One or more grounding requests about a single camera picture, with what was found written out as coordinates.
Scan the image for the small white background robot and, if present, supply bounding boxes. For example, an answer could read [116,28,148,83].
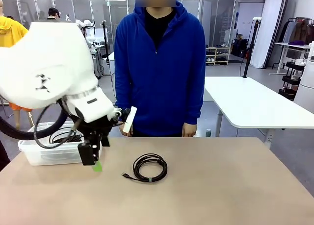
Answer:
[76,19,97,48]

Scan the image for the black bags pile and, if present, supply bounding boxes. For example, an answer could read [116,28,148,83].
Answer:
[231,33,250,58]

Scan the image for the left arm black cable sleeve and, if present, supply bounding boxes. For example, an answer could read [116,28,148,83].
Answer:
[0,99,74,141]

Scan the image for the black light stand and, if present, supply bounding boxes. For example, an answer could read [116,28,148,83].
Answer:
[242,17,262,78]

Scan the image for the black utility cart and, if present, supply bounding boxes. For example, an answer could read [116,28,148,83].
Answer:
[278,60,306,101]

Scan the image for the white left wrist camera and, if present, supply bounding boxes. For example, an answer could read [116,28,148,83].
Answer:
[123,106,138,134]

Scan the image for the white background workbench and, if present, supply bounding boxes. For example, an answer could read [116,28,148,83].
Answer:
[90,45,104,78]

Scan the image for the person's left forearm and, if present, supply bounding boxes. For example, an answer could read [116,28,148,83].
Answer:
[183,70,206,125]

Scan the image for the white standing desk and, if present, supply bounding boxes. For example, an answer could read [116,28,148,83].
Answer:
[107,50,117,105]

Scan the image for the wooden shoe rack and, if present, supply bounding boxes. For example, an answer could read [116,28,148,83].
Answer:
[205,46,231,66]

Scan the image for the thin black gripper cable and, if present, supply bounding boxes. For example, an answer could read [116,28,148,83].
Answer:
[33,104,86,150]

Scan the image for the person in blue hoodie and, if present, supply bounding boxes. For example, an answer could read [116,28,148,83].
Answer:
[114,0,206,138]

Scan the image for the clear plastic storage container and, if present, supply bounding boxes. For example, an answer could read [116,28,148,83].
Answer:
[17,121,103,166]

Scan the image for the white cylindrical pedestal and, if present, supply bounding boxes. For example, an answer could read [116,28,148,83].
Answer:
[293,41,314,113]

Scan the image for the black camera tripod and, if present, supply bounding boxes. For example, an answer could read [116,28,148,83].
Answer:
[101,20,110,64]

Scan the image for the person's right hand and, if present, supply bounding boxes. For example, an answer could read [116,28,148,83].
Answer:
[119,125,134,137]

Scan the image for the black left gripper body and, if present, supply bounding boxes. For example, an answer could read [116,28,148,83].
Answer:
[80,117,118,147]

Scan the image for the black rounded object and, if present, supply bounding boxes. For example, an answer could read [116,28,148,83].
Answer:
[0,139,11,172]

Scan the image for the large white table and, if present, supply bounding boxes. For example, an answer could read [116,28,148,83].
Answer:
[203,76,314,150]

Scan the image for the person's left hand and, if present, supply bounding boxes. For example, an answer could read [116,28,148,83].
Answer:
[182,123,198,138]

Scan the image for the man in black jacket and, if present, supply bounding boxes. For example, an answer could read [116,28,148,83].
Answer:
[46,7,62,23]

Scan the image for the small white desk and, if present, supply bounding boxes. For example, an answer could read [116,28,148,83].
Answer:
[268,42,312,75]

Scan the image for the white folding screen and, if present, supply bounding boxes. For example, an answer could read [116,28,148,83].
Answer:
[249,0,290,69]

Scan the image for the mannequin in yellow hoodie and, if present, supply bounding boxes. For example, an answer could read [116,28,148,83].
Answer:
[0,0,35,132]

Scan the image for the clothes rack with garments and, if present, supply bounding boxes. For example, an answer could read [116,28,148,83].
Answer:
[278,17,314,46]

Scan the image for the person's right forearm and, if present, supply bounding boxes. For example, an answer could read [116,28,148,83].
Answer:
[114,73,134,126]

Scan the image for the thin black USB cable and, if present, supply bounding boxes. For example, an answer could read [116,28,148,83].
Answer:
[121,153,168,184]
[48,127,77,145]

